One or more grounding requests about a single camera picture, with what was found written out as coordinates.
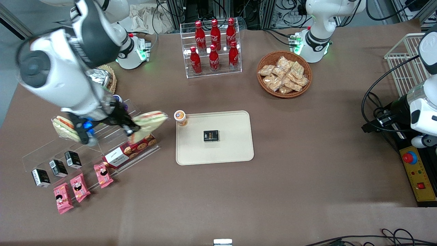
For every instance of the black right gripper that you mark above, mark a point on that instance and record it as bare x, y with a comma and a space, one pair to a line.
117, 115

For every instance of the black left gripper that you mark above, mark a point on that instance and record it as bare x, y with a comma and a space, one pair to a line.
397, 108

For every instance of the ham lettuce sandwich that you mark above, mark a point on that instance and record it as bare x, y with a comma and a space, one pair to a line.
63, 127
152, 119

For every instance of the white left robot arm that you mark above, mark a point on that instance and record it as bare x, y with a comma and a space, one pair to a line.
317, 41

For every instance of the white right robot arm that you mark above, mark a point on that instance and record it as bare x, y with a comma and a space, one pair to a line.
65, 78

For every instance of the beige plastic serving tray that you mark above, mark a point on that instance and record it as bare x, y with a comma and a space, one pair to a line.
232, 150

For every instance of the purple lid drink cup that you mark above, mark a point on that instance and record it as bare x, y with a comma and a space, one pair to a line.
118, 99

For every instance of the red cookie box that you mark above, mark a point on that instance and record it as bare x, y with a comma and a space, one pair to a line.
131, 152

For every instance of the foil container in wicker basket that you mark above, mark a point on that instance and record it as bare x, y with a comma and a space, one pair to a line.
112, 80

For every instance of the silver foil food container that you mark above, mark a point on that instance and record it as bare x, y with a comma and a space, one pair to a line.
100, 78

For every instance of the orange lid drink cup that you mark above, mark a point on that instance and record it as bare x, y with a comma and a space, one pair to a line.
180, 117

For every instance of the pink snack packet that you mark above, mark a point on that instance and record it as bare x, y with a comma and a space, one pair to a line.
80, 188
103, 175
63, 198

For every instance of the small black snack box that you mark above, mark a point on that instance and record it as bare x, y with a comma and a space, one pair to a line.
58, 168
211, 136
41, 177
73, 159

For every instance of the yellow emergency stop control box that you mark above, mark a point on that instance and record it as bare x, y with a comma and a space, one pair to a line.
421, 174

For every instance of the clear bag rice snack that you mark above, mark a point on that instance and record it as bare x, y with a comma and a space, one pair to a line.
285, 90
266, 70
283, 63
269, 79
275, 85
297, 69
302, 81
293, 84
279, 72

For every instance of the red cola bottle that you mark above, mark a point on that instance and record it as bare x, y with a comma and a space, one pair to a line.
195, 63
215, 34
231, 32
234, 57
214, 60
200, 36

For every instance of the clear acrylic stepped stand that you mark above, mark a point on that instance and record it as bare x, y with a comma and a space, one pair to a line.
41, 155

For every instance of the beige crumpled cloth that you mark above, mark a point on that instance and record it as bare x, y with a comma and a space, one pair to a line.
146, 18

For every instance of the clear acrylic bottle rack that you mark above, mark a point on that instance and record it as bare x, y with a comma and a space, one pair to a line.
222, 73

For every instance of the round brown wicker basket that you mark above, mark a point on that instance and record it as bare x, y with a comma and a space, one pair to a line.
263, 89

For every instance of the small white device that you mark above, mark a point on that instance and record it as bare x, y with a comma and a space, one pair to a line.
223, 242

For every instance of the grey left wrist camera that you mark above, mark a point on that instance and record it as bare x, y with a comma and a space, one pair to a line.
423, 141

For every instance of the dark diagonal frame bar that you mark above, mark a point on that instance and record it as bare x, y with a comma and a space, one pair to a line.
13, 24

